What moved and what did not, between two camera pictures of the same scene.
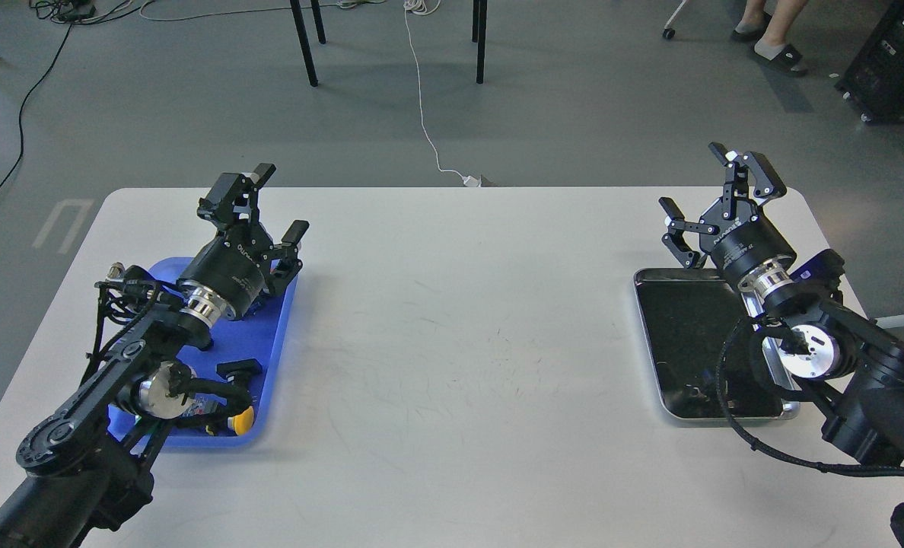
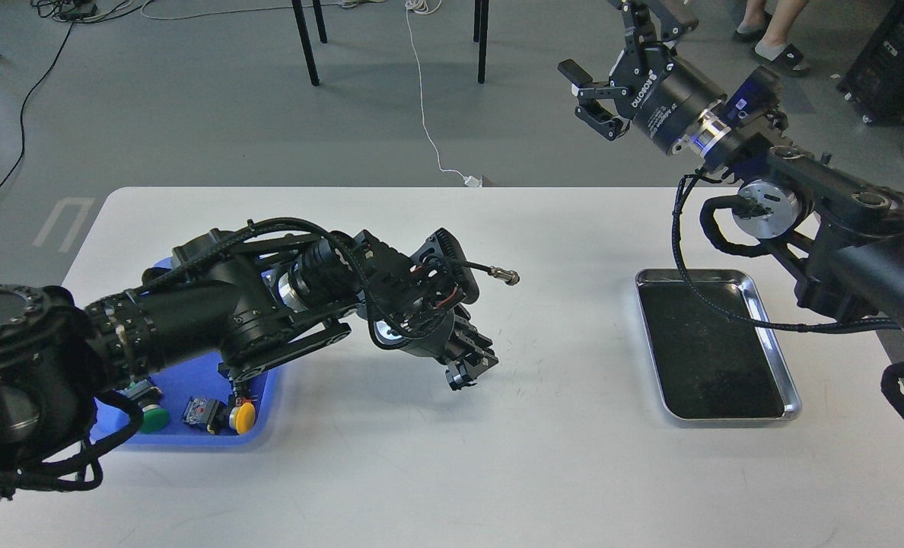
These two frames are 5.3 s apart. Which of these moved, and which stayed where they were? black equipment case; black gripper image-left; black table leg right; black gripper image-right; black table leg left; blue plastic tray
Moved: black gripper image-right; blue plastic tray; black gripper image-left
Stayed: black table leg left; black table leg right; black equipment case
